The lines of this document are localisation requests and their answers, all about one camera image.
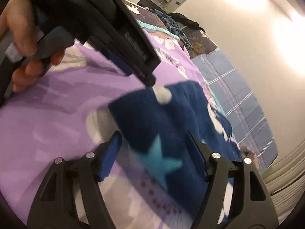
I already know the blue plaid quilt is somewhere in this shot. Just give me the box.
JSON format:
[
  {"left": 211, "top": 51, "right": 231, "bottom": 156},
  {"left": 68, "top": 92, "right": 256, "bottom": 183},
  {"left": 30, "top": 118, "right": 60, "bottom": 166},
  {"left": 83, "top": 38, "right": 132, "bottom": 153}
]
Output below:
[{"left": 192, "top": 50, "right": 279, "bottom": 174}]

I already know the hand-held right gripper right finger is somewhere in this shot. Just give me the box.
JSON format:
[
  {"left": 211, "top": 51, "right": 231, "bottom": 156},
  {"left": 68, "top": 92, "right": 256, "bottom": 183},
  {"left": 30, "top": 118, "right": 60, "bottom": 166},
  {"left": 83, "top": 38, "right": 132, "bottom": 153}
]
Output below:
[{"left": 186, "top": 131, "right": 279, "bottom": 229}]

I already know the dark patterned bedspread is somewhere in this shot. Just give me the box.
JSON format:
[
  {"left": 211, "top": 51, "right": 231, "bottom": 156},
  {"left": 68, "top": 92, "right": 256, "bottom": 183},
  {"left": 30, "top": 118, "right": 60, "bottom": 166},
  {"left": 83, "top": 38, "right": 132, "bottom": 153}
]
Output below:
[{"left": 120, "top": 0, "right": 221, "bottom": 59}]

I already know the teal fleece blanket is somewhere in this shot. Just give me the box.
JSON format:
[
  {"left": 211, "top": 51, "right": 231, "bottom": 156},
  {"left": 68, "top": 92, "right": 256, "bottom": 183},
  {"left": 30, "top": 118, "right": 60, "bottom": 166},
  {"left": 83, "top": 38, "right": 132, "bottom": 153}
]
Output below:
[{"left": 150, "top": 8, "right": 192, "bottom": 50}]

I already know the purple floral bed sheet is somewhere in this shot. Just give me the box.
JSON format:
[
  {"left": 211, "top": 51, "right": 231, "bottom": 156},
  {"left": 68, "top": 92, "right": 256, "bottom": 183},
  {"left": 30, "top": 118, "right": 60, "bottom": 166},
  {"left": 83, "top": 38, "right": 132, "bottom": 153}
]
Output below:
[{"left": 0, "top": 29, "right": 241, "bottom": 229}]

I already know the navy star print fleece jacket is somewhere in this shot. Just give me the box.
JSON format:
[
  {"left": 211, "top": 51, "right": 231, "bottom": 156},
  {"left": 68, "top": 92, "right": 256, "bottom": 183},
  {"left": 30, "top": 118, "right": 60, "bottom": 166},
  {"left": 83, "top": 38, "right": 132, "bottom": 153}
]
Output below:
[{"left": 108, "top": 81, "right": 245, "bottom": 213}]

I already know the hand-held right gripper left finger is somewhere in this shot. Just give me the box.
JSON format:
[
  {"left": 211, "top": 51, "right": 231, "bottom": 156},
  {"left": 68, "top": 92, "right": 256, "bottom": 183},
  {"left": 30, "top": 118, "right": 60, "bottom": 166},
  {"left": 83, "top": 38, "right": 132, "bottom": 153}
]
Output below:
[{"left": 27, "top": 131, "right": 123, "bottom": 229}]

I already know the person's left hand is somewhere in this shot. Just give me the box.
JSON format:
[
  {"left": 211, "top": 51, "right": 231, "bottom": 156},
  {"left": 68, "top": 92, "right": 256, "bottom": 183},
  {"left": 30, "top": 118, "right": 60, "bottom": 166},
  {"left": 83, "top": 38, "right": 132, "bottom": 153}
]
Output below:
[{"left": 0, "top": 0, "right": 66, "bottom": 93}]

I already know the floral patterned cloth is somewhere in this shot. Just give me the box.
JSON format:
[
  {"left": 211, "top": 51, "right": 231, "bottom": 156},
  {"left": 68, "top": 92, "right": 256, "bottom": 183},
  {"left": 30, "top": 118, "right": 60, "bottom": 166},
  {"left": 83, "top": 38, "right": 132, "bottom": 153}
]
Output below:
[{"left": 239, "top": 143, "right": 259, "bottom": 168}]

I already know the white ribbed panel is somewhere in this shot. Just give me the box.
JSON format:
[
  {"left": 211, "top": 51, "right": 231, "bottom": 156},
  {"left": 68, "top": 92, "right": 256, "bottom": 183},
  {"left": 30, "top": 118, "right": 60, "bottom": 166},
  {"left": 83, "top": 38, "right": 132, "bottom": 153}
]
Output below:
[{"left": 261, "top": 145, "right": 305, "bottom": 198}]

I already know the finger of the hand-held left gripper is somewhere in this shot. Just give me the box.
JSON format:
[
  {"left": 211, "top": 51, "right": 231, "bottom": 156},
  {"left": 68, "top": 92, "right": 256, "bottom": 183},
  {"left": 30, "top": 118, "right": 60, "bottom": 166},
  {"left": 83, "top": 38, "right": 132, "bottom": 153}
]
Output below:
[{"left": 99, "top": 0, "right": 161, "bottom": 87}]

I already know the black garment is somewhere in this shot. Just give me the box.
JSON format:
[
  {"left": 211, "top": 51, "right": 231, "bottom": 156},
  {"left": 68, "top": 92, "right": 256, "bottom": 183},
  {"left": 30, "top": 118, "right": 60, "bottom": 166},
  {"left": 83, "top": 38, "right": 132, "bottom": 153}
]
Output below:
[{"left": 172, "top": 12, "right": 206, "bottom": 32}]

